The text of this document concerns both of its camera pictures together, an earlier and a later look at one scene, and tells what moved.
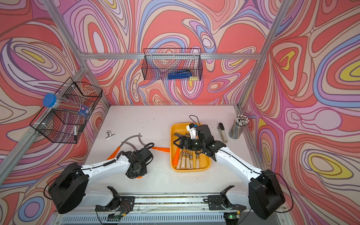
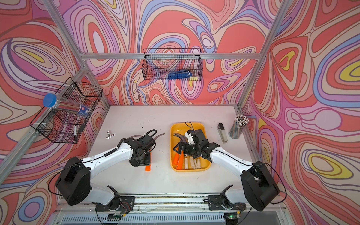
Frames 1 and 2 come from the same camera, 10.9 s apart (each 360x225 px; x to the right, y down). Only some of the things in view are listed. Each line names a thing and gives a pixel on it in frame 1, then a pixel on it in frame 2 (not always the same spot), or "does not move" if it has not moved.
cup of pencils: (238, 128) does not move
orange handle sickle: (176, 159) does not move
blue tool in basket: (179, 74) does not move
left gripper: (133, 176) -> (136, 163)
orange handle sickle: (163, 149) -> (180, 163)
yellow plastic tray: (205, 164) does not move
